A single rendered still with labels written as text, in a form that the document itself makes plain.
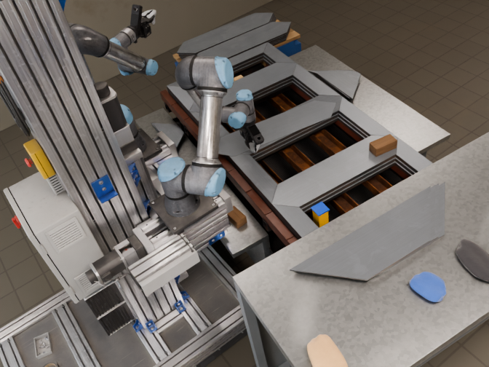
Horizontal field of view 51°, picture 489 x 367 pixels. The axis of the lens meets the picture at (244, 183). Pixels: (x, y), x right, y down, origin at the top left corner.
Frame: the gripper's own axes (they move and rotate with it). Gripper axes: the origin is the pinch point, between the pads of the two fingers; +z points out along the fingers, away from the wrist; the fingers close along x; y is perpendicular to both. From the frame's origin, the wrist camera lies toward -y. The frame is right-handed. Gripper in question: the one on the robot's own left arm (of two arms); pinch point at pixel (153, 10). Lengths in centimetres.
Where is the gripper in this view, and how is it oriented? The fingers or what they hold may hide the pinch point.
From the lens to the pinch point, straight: 274.5
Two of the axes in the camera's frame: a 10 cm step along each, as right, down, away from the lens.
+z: 4.7, -6.7, 5.7
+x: 8.8, 3.5, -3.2
